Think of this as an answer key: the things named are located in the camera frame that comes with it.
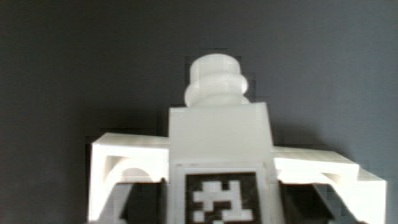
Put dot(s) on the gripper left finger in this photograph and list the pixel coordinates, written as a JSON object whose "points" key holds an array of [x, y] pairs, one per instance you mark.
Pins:
{"points": [[136, 204]]}

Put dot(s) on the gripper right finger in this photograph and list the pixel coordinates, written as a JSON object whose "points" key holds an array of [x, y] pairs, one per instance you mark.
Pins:
{"points": [[314, 205]]}

